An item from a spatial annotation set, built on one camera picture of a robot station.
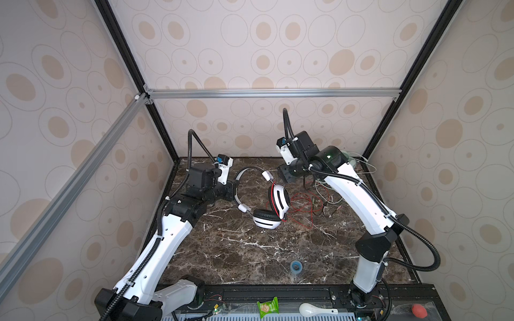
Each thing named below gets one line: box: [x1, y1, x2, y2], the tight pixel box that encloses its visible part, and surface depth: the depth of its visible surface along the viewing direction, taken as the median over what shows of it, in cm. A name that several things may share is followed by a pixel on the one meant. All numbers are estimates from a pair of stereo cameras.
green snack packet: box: [256, 296, 280, 319], surface depth 71 cm
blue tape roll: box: [290, 260, 304, 275], surface depth 82 cm
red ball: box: [412, 303, 428, 319], surface depth 70 cm
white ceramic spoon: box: [299, 302, 338, 318], surface depth 72 cm
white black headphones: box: [233, 165, 291, 230], surface depth 65 cm
